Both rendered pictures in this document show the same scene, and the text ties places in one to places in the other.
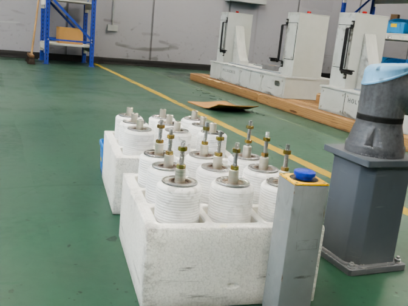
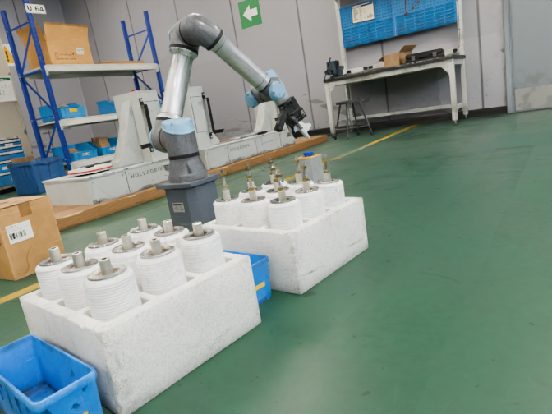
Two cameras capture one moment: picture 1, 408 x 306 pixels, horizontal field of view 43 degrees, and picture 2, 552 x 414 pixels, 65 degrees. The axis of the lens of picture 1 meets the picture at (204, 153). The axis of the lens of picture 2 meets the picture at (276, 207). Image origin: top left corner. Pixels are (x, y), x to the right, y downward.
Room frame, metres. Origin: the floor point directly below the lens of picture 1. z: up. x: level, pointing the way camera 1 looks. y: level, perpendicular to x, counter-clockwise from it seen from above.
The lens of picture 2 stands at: (1.92, 1.15, 0.51)
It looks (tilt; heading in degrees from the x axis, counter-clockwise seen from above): 13 degrees down; 239
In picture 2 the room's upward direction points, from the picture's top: 9 degrees counter-clockwise
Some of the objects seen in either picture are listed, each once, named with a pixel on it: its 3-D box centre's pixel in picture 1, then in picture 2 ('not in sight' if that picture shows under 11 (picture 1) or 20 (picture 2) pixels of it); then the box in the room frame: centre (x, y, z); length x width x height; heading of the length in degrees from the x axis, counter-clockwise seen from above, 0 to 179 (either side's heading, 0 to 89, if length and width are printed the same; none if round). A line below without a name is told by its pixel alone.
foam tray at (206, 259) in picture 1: (210, 231); (285, 236); (1.19, -0.03, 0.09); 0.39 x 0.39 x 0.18; 17
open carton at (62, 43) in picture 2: not in sight; (57, 48); (0.92, -5.34, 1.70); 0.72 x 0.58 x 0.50; 27
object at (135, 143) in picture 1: (137, 157); (206, 270); (1.57, 0.20, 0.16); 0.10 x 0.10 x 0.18
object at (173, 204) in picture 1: (176, 222); (331, 208); (1.04, 0.04, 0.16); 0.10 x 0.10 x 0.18
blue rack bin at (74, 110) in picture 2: not in sight; (62, 112); (1.07, -5.25, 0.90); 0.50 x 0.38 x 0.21; 115
